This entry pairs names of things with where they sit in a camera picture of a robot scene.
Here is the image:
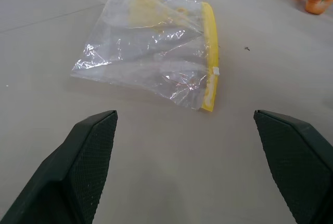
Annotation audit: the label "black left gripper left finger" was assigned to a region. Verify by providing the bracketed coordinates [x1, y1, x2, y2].
[0, 110, 119, 224]

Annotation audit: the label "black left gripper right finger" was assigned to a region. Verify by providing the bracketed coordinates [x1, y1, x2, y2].
[253, 109, 333, 224]

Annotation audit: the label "clear zip bag yellow zipper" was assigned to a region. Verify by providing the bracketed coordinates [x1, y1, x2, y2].
[70, 0, 221, 113]

